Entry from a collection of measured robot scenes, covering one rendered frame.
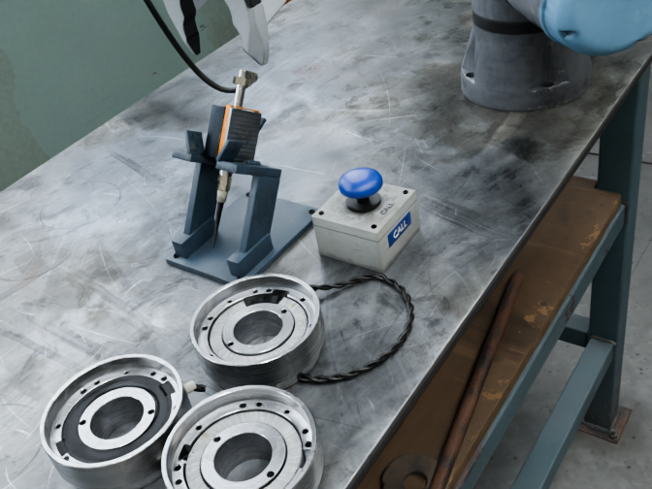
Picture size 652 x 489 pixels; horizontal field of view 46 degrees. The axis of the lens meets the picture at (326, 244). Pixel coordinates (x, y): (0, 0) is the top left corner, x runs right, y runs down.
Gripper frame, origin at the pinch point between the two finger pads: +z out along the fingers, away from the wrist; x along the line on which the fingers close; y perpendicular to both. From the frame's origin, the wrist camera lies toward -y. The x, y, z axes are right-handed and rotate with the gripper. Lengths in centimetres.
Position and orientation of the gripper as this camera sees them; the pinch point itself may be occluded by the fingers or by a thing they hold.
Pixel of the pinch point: (220, 50)
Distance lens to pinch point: 69.4
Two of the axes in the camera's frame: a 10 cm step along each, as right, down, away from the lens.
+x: -7.9, -2.5, 5.5
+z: 1.7, 7.8, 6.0
